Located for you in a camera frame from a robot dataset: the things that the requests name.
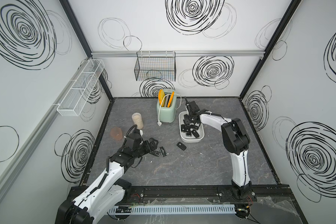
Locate black VW key bottom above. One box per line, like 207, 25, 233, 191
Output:
190, 125, 199, 130

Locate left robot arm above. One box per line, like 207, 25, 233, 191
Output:
55, 125, 159, 224

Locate black silver key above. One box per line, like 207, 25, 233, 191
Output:
185, 128, 192, 136

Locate black Porsche key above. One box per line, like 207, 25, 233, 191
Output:
152, 151, 161, 156

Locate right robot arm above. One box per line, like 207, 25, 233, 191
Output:
185, 100, 252, 200

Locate black wire basket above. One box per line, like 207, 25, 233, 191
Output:
134, 51, 176, 82

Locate yellow toast slice left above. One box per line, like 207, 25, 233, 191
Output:
158, 89, 165, 106

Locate white toaster cable with plug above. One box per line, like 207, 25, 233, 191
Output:
156, 93, 182, 127

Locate black chrome Bentley key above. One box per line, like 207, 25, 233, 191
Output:
160, 147, 168, 157

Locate black vw key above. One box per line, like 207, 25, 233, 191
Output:
190, 125, 199, 130
177, 142, 187, 151

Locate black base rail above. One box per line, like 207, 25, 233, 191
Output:
69, 184, 293, 203

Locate green toaster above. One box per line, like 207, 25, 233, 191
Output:
156, 89, 177, 125

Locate grey slotted cable duct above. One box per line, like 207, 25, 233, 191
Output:
108, 204, 236, 215

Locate white mesh wall shelf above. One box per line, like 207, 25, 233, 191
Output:
57, 59, 105, 117

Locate orange toast slice right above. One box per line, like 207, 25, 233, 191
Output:
167, 91, 175, 107

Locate white storage box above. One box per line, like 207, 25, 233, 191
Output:
179, 112, 205, 143

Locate beige textured cup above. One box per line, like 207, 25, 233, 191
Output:
132, 113, 144, 130

